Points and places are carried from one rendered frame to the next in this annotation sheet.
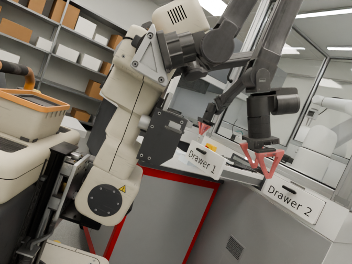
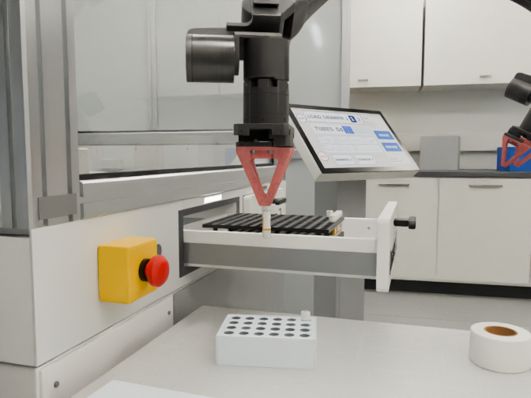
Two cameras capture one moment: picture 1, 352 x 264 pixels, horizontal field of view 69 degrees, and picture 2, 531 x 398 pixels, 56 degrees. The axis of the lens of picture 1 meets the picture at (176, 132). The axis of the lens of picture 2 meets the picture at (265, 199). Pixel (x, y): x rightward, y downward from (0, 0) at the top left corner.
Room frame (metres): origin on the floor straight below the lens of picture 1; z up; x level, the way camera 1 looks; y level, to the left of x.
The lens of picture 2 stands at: (2.01, 0.33, 1.02)
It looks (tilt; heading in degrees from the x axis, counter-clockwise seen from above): 5 degrees down; 230
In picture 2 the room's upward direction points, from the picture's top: straight up
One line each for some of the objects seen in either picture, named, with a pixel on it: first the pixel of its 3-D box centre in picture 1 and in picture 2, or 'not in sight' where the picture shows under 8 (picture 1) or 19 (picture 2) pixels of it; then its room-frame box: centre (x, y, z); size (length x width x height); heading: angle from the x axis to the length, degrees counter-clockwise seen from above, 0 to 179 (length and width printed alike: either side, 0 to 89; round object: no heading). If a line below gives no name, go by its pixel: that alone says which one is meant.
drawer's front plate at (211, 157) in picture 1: (204, 158); (388, 240); (1.30, -0.18, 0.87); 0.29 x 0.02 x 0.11; 33
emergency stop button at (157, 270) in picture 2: not in sight; (154, 270); (1.72, -0.23, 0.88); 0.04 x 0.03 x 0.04; 33
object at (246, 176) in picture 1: (231, 167); (272, 239); (1.41, -0.36, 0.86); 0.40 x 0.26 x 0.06; 123
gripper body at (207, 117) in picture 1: (207, 117); (265, 110); (1.61, -0.15, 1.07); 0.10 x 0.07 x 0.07; 43
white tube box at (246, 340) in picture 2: (189, 160); (268, 339); (1.60, -0.15, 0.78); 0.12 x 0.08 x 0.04; 134
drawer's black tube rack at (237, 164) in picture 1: (230, 166); (276, 237); (1.41, -0.35, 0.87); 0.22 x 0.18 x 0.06; 123
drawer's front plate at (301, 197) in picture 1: (290, 197); (265, 213); (1.21, -0.62, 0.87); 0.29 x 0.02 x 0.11; 33
